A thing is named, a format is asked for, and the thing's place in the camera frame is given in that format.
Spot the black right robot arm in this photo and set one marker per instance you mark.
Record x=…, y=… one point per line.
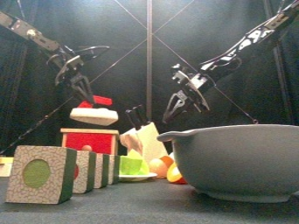
x=249, y=38

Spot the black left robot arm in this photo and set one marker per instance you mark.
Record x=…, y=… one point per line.
x=30, y=33

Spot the wooden toy knife block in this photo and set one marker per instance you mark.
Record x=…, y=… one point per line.
x=150, y=143

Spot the red wooden toy box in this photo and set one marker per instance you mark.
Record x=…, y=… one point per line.
x=90, y=141

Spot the green toy food piece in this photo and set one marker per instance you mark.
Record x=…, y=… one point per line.
x=132, y=164

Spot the yellow orange toy fruit half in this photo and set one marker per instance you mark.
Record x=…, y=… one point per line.
x=174, y=174

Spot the large grey mixing bowl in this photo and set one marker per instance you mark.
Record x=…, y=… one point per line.
x=241, y=163

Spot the small white plate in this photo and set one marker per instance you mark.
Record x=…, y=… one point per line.
x=137, y=177

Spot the patterned wooden block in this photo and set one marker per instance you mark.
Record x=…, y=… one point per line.
x=101, y=170
x=114, y=169

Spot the patterned block with red spot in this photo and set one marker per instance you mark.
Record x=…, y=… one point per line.
x=82, y=172

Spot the patterned block with green oval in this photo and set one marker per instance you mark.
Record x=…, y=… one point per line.
x=37, y=174

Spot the pale yellow wooden item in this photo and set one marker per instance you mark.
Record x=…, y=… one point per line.
x=6, y=166

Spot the vertical metal frame pole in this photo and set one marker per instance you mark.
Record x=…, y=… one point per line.
x=150, y=58

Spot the dark frame post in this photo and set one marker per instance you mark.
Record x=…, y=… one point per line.
x=282, y=75

